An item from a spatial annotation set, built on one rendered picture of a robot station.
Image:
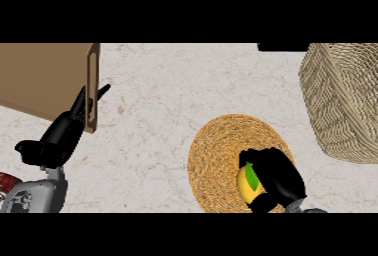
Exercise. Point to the beige wicker basket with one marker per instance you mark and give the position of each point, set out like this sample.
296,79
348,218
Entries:
341,100

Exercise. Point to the yellow lemon with green leaf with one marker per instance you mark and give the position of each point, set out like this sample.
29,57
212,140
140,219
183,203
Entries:
249,183

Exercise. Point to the round woven orange placemat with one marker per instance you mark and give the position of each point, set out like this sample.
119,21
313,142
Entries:
221,160

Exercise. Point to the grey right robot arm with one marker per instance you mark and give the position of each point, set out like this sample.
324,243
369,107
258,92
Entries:
302,207

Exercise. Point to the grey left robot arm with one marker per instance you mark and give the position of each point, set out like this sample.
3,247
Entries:
32,193

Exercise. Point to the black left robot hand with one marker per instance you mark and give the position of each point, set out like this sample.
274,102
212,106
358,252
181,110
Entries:
57,140

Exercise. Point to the brown wooden cutting board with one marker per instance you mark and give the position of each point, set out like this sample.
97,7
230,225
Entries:
44,76

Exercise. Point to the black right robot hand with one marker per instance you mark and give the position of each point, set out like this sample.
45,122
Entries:
277,173

